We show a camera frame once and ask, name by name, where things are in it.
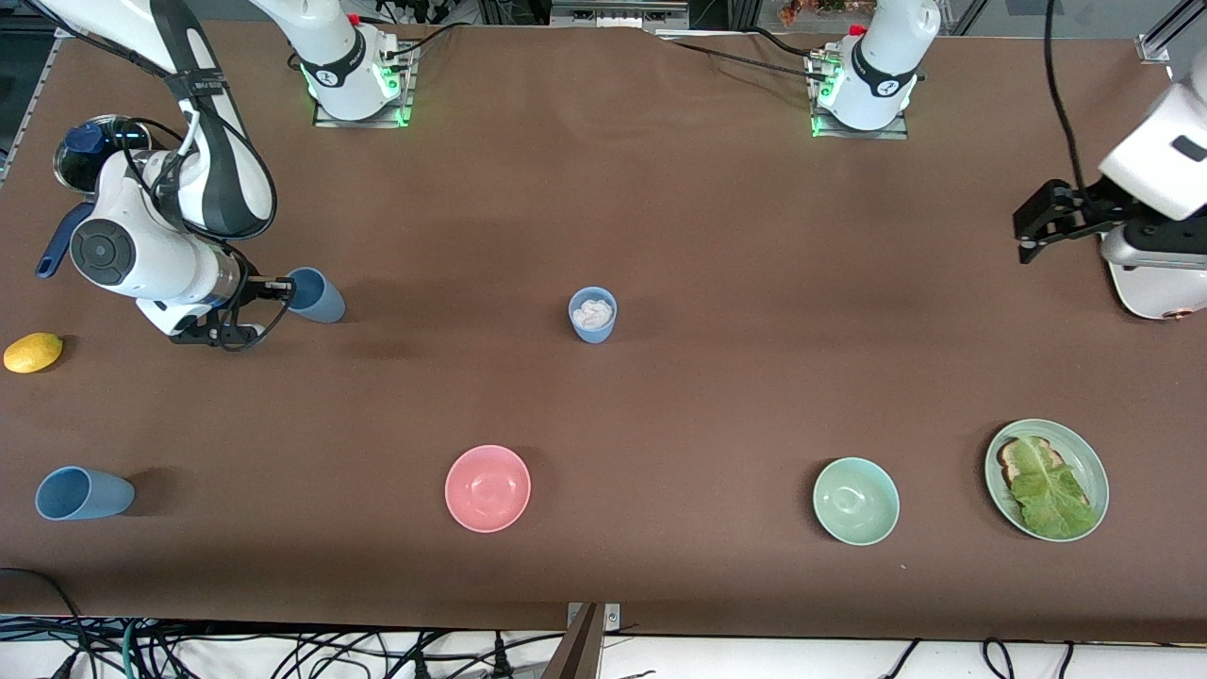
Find short blue cup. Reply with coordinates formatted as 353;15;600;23
568;286;619;345
286;267;347;324

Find white toaster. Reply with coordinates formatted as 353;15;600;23
1101;257;1207;322

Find dark blue saucepan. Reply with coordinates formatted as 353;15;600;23
35;113;157;280

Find yellow lemon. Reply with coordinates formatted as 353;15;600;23
3;332;64;374

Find glass saucepan lid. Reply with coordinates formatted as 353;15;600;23
54;115;152;194

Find tall blue cup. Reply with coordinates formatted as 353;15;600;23
35;466;136;522

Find mint green plate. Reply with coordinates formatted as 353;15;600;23
984;418;1110;543

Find bread slice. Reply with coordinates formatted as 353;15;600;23
997;436;1090;510

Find green lettuce leaf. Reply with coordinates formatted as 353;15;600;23
1009;436;1100;540

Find pink bowl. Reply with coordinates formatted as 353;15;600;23
444;444;532;534

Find mint green bowl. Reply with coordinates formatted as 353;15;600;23
813;456;901;546

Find brown table cover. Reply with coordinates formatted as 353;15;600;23
0;19;1207;644

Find grey metal box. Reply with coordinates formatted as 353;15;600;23
550;0;691;29

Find aluminium frame profile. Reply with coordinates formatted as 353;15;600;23
1136;0;1207;65
0;28;69;185

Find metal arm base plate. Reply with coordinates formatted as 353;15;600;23
809;57;911;141
313;42;417;129

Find black table cable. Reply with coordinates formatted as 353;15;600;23
655;28;833;86

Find silver table bracket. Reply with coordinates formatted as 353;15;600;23
566;602;623;631

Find dark metal post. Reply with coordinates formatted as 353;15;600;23
539;604;606;679

